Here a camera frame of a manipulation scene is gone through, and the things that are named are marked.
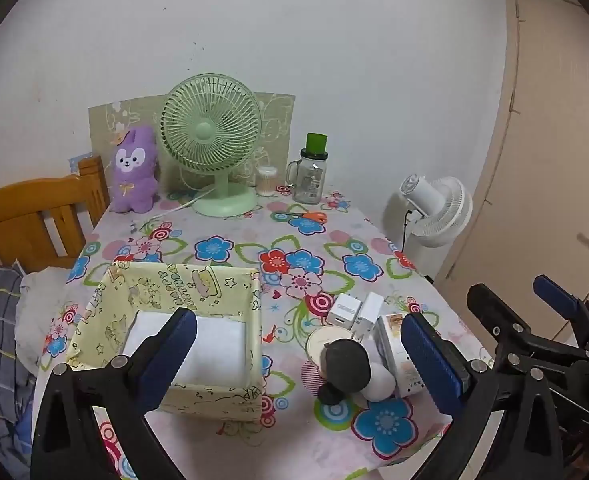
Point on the glass mug with green lid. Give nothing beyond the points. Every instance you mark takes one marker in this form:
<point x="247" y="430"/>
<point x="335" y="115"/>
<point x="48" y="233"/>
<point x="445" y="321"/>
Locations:
<point x="312" y="180"/>

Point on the purple plush bunny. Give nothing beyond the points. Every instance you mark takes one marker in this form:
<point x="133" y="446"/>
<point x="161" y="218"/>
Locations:
<point x="133" y="180"/>

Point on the yellow fabric storage box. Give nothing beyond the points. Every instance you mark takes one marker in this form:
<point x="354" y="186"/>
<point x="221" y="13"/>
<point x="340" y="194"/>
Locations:
<point x="174" y="285"/>

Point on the green desk fan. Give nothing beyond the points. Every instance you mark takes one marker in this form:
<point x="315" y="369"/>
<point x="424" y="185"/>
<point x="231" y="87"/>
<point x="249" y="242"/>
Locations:
<point x="209" y="130"/>

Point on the white cloth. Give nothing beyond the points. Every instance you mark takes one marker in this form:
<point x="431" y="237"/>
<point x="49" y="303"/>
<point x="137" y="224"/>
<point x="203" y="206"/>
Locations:
<point x="39" y="300"/>

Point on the beige printed board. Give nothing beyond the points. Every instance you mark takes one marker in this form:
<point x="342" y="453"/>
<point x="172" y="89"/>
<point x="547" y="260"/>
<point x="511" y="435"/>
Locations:
<point x="274" y="120"/>

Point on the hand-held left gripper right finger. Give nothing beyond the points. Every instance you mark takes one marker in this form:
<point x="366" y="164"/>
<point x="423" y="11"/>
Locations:
<point x="434" y="360"/>

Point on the white egg-shaped case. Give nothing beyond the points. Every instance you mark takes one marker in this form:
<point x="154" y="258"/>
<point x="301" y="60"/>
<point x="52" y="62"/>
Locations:
<point x="380" y="382"/>

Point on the black egg-shaped case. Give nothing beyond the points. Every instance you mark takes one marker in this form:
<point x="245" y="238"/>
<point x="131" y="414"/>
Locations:
<point x="347" y="365"/>

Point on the white printed box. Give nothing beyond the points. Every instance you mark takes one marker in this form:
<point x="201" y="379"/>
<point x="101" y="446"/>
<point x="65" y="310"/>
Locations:
<point x="399" y="377"/>

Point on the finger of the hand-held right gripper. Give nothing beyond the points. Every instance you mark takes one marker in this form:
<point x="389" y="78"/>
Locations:
<point x="499" y="310"/>
<point x="554" y="292"/>

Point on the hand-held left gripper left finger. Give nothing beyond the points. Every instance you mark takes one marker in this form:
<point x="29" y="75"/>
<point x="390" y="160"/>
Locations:
<point x="174" y="342"/>

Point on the wooden bed headboard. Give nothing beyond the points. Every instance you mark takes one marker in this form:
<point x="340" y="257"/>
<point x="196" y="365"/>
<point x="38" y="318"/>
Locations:
<point x="24" y="200"/>

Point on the white floor fan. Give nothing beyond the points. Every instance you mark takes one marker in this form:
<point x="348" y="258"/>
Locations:
<point x="444" y="210"/>

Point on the clear cotton swab jar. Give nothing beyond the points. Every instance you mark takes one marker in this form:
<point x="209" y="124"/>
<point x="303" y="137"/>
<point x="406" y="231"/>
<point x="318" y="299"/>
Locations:
<point x="267" y="182"/>

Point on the white charger with oval logo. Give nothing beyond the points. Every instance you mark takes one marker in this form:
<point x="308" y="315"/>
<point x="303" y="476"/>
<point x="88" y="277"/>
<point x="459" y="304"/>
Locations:
<point x="342" y="312"/>

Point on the light blue printed card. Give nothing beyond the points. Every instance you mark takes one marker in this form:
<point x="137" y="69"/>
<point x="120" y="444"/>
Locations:
<point x="77" y="162"/>

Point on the plain white charger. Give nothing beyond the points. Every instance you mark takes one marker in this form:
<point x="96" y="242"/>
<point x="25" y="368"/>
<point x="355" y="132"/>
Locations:
<point x="369" y="312"/>

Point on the beige door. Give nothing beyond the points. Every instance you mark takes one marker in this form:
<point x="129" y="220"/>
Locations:
<point x="549" y="110"/>

